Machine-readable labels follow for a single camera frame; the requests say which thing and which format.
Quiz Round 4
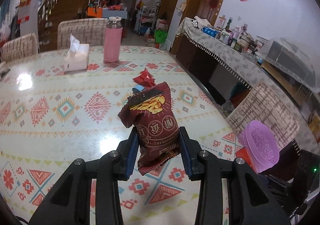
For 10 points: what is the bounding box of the dark red snack bag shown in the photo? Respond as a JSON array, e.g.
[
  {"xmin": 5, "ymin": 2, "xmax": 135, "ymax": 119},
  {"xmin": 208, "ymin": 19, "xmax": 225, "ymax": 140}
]
[{"xmin": 118, "ymin": 82, "xmax": 180, "ymax": 175}]

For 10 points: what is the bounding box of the red wrapper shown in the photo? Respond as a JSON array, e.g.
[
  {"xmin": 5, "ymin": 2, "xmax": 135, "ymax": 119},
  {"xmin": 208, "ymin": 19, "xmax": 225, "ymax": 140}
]
[{"xmin": 133, "ymin": 69, "xmax": 156, "ymax": 88}]

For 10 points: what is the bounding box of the purple trash basket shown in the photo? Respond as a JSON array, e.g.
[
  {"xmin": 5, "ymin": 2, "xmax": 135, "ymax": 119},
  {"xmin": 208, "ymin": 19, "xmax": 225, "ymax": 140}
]
[{"xmin": 238, "ymin": 120, "xmax": 279, "ymax": 173}]

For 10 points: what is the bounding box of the sideboard with floral cloth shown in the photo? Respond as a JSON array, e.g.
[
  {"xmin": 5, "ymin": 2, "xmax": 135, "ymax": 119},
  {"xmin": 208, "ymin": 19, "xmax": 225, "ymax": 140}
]
[{"xmin": 176, "ymin": 17, "xmax": 318, "ymax": 150}]

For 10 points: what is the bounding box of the mesh food cover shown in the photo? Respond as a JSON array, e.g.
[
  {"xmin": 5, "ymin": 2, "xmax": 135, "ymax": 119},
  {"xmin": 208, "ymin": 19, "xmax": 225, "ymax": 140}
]
[{"xmin": 257, "ymin": 37, "xmax": 319, "ymax": 93}]

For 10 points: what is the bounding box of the white tissue box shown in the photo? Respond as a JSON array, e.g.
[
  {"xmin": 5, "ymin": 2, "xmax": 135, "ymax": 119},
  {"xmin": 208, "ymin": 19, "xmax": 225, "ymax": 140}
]
[{"xmin": 64, "ymin": 34, "xmax": 89, "ymax": 72}]

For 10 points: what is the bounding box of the patterned chair at left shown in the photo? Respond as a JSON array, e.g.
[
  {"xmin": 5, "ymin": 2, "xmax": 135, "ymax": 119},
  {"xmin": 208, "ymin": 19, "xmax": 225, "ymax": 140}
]
[{"xmin": 1, "ymin": 33, "xmax": 40, "ymax": 63}]

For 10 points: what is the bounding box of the patterned chair near stairs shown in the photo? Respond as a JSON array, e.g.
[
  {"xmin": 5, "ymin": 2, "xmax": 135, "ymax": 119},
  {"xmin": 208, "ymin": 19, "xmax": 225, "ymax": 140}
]
[{"xmin": 57, "ymin": 18, "xmax": 108, "ymax": 50}]

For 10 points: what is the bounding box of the pink thermos bottle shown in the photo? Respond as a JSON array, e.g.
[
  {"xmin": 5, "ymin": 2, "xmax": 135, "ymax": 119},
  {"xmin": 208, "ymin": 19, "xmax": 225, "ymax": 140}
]
[{"xmin": 104, "ymin": 17, "xmax": 123, "ymax": 63}]

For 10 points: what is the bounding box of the green bag on floor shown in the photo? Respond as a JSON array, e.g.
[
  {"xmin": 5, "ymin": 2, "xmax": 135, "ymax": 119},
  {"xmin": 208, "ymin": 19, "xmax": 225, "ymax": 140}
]
[{"xmin": 154, "ymin": 29, "xmax": 168, "ymax": 44}]

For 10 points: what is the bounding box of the wooden staircase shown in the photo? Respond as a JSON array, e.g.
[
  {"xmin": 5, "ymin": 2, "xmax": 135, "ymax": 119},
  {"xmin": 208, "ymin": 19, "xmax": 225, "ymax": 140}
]
[{"xmin": 37, "ymin": 0, "xmax": 89, "ymax": 52}]

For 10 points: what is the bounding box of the wall calendar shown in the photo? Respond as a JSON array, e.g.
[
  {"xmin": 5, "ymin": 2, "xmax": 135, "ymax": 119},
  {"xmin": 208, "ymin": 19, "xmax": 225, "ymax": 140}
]
[{"xmin": 17, "ymin": 0, "xmax": 31, "ymax": 24}]

